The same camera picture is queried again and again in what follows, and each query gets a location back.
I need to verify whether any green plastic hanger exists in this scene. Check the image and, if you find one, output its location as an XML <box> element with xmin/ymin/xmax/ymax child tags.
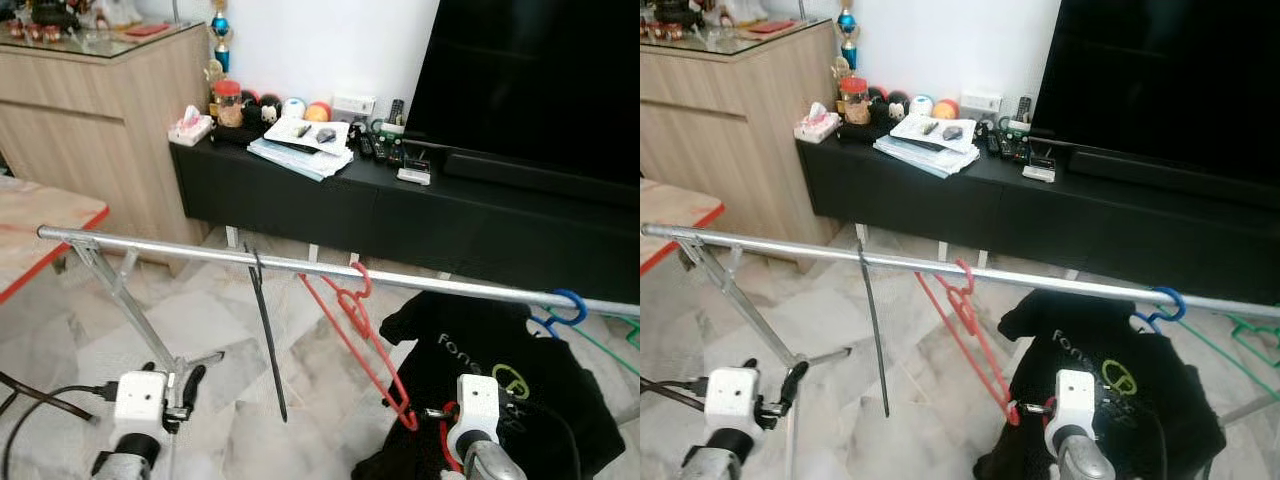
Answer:
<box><xmin>1185</xmin><ymin>312</ymin><xmax>1280</xmax><ymax>403</ymax></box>
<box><xmin>570</xmin><ymin>314</ymin><xmax>641</xmax><ymax>379</ymax></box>

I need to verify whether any blue gold trophy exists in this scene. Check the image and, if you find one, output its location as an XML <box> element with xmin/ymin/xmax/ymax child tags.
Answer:
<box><xmin>836</xmin><ymin>0</ymin><xmax>861</xmax><ymax>71</ymax></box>
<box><xmin>207</xmin><ymin>0</ymin><xmax>234</xmax><ymax>74</ymax></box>

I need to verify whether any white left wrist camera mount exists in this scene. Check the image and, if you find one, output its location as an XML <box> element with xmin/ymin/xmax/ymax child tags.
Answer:
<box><xmin>704</xmin><ymin>367</ymin><xmax>764</xmax><ymax>446</ymax></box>
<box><xmin>111</xmin><ymin>369</ymin><xmax>174</xmax><ymax>453</ymax></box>

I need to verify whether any black soundbar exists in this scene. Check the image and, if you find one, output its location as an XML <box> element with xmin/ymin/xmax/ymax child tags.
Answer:
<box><xmin>442</xmin><ymin>149</ymin><xmax>641</xmax><ymax>211</ymax></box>
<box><xmin>1066</xmin><ymin>145</ymin><xmax>1280</xmax><ymax>211</ymax></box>

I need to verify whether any black printed t-shirt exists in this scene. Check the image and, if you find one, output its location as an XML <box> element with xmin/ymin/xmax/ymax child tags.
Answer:
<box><xmin>975</xmin><ymin>290</ymin><xmax>1229</xmax><ymax>480</ymax></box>
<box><xmin>351</xmin><ymin>289</ymin><xmax>627</xmax><ymax>480</ymax></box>

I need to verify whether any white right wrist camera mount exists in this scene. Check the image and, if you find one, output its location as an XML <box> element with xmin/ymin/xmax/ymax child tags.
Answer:
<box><xmin>1055</xmin><ymin>369</ymin><xmax>1099</xmax><ymax>446</ymax></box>
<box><xmin>446</xmin><ymin>374</ymin><xmax>502</xmax><ymax>463</ymax></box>

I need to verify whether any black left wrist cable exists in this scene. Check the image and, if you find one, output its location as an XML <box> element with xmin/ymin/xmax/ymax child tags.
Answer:
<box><xmin>640</xmin><ymin>376</ymin><xmax>713</xmax><ymax>413</ymax></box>
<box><xmin>0</xmin><ymin>371</ymin><xmax>123</xmax><ymax>480</ymax></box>

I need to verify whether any red lid jar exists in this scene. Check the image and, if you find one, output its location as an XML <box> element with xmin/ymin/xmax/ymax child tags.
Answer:
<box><xmin>212</xmin><ymin>79</ymin><xmax>245</xmax><ymax>129</ymax></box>
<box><xmin>839</xmin><ymin>76</ymin><xmax>870</xmax><ymax>126</ymax></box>

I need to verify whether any pink tissue box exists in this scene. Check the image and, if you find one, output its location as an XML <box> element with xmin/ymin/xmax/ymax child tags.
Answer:
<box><xmin>167</xmin><ymin>104</ymin><xmax>215</xmax><ymax>149</ymax></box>
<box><xmin>794</xmin><ymin>101</ymin><xmax>842</xmax><ymax>144</ymax></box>

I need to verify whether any black round plush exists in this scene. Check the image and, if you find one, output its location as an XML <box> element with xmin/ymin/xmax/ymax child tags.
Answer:
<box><xmin>869</xmin><ymin>86</ymin><xmax>911</xmax><ymax>123</ymax></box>
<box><xmin>243</xmin><ymin>89</ymin><xmax>285</xmax><ymax>125</ymax></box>

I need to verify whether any light wooden cabinet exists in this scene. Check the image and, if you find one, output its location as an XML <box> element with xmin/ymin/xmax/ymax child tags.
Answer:
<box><xmin>640</xmin><ymin>18</ymin><xmax>841</xmax><ymax>246</ymax></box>
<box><xmin>0</xmin><ymin>18</ymin><xmax>213</xmax><ymax>273</ymax></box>

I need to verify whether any remote control holder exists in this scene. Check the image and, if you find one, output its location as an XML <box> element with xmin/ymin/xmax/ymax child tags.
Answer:
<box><xmin>358</xmin><ymin>97</ymin><xmax>435</xmax><ymax>171</ymax></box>
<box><xmin>985</xmin><ymin>95</ymin><xmax>1059</xmax><ymax>169</ymax></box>

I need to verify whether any white socket box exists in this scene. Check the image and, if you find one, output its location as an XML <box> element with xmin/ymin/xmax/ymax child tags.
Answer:
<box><xmin>331</xmin><ymin>94</ymin><xmax>377</xmax><ymax>122</ymax></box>
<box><xmin>958</xmin><ymin>91</ymin><xmax>1003</xmax><ymax>119</ymax></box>

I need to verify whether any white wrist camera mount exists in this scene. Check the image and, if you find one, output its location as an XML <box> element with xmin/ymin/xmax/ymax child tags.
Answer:
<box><xmin>704</xmin><ymin>367</ymin><xmax>764</xmax><ymax>446</ymax></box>
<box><xmin>446</xmin><ymin>374</ymin><xmax>502</xmax><ymax>463</ymax></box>
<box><xmin>1055</xmin><ymin>369</ymin><xmax>1099</xmax><ymax>446</ymax></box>
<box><xmin>111</xmin><ymin>369</ymin><xmax>174</xmax><ymax>453</ymax></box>

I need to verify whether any black television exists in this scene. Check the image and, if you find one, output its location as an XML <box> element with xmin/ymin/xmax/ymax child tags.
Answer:
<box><xmin>1030</xmin><ymin>0</ymin><xmax>1280</xmax><ymax>186</ymax></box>
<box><xmin>404</xmin><ymin>0</ymin><xmax>641</xmax><ymax>187</ymax></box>

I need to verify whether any black TV console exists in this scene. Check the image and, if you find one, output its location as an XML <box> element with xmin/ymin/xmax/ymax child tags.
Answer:
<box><xmin>797</xmin><ymin>130</ymin><xmax>1280</xmax><ymax>306</ymax></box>
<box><xmin>169</xmin><ymin>133</ymin><xmax>641</xmax><ymax>304</ymax></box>

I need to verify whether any blue plastic hanger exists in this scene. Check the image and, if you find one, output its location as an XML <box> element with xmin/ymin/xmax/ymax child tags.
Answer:
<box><xmin>527</xmin><ymin>288</ymin><xmax>590</xmax><ymax>340</ymax></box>
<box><xmin>1132</xmin><ymin>286</ymin><xmax>1188</xmax><ymax>336</ymax></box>

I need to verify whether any red plastic hanger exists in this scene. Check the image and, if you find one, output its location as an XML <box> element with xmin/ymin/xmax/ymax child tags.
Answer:
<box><xmin>300</xmin><ymin>262</ymin><xmax>421</xmax><ymax>433</ymax></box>
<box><xmin>915</xmin><ymin>258</ymin><xmax>1023</xmax><ymax>428</ymax></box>

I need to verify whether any marble folding table red edge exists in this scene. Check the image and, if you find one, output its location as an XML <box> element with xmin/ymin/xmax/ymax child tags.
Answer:
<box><xmin>0</xmin><ymin>177</ymin><xmax>110</xmax><ymax>307</ymax></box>
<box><xmin>640</xmin><ymin>178</ymin><xmax>726</xmax><ymax>276</ymax></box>

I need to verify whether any stack of papers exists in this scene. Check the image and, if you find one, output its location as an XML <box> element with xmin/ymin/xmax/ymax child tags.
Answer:
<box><xmin>246</xmin><ymin>114</ymin><xmax>357</xmax><ymax>183</ymax></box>
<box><xmin>873</xmin><ymin>112</ymin><xmax>983</xmax><ymax>179</ymax></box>

